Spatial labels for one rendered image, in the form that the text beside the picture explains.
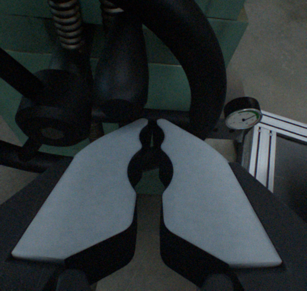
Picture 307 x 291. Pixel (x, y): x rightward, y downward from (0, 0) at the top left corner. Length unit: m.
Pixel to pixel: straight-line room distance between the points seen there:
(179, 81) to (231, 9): 0.15
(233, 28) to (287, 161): 0.75
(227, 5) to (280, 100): 1.22
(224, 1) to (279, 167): 0.76
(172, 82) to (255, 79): 1.17
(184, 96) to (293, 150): 0.70
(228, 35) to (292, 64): 1.45
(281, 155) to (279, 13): 1.41
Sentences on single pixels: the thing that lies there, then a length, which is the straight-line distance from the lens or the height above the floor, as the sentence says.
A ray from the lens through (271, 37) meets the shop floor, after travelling 1.97.
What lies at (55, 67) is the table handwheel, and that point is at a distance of 0.24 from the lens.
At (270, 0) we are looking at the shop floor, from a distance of 2.36.
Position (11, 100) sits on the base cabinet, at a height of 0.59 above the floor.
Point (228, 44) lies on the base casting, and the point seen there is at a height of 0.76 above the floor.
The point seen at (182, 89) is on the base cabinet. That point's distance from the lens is 0.47.
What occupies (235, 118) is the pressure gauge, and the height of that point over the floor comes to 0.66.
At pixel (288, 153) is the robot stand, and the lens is 1.08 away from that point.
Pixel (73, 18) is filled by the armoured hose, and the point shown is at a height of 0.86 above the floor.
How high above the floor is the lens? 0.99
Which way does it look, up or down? 59 degrees down
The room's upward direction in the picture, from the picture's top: 12 degrees clockwise
